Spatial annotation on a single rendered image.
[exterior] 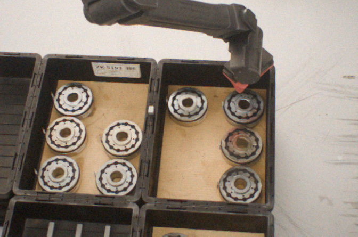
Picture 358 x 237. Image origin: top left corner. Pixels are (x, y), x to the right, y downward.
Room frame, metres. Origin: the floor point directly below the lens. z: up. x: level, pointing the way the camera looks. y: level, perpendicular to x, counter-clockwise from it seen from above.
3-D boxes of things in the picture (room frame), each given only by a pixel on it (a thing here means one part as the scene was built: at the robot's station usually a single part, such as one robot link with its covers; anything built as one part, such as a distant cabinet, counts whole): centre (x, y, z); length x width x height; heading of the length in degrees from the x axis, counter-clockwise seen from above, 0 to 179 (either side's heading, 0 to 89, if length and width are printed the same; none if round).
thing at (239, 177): (0.66, -0.13, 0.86); 0.05 x 0.05 x 0.01
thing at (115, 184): (0.71, 0.17, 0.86); 0.05 x 0.05 x 0.01
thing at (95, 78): (0.83, 0.22, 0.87); 0.40 x 0.30 x 0.11; 171
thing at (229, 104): (0.88, -0.16, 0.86); 0.10 x 0.10 x 0.01
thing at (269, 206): (0.78, -0.07, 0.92); 0.40 x 0.30 x 0.02; 171
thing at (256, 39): (0.88, -0.17, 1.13); 0.07 x 0.06 x 0.07; 169
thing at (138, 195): (0.83, 0.22, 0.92); 0.40 x 0.30 x 0.02; 171
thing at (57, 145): (0.84, 0.29, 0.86); 0.10 x 0.10 x 0.01
